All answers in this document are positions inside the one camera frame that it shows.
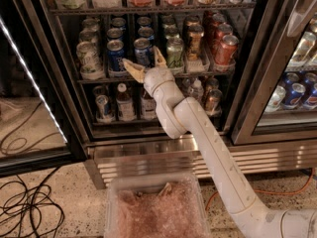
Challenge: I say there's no white green can front left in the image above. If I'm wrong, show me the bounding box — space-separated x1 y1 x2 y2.
76 42 102 73

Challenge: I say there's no small blue can bottom shelf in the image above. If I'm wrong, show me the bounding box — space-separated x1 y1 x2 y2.
96 95 113 119

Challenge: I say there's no right glass fridge door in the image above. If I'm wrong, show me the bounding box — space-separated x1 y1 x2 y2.
231 0 317 146

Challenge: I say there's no blue pepsi can left front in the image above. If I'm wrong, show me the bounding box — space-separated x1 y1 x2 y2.
107 40 126 72

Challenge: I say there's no orange cable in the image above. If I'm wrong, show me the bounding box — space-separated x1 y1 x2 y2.
205 168 316 212

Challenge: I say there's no brown drink bottle middle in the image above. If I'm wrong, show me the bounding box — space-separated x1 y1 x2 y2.
141 89 157 120

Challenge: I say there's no brown drink bottle left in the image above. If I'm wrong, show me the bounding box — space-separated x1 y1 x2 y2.
116 83 136 121

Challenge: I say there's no red can front right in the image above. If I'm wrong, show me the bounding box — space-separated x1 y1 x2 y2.
214 35 239 65

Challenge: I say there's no black cable bundle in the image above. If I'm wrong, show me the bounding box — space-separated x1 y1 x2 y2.
0 166 66 238

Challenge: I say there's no open glass fridge door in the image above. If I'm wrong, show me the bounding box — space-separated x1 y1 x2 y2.
0 0 86 178

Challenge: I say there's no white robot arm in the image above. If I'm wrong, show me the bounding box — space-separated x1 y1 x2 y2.
123 58 317 238

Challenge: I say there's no brown gold can front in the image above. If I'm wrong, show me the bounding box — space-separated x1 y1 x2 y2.
186 25 204 60

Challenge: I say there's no clear plastic bin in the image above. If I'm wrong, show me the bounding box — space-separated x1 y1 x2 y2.
103 173 211 238

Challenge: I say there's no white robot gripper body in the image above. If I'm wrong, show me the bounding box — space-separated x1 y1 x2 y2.
144 67 174 96

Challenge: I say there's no brown can bottom right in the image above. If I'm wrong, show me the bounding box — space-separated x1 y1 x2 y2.
204 89 222 116

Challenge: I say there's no steel fridge bottom grille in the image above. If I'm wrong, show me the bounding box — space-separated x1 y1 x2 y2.
86 135 317 188

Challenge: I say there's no blue pepsi can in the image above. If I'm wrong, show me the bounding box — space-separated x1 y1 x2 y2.
134 38 152 67
107 40 126 72

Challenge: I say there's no brown drink bottle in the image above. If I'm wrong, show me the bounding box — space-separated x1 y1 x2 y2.
116 83 136 121
141 89 157 120

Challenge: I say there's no clear water bottle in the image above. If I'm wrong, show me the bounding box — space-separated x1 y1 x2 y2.
188 79 204 101

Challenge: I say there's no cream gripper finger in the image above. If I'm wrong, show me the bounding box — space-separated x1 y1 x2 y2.
153 46 166 67
123 59 146 83

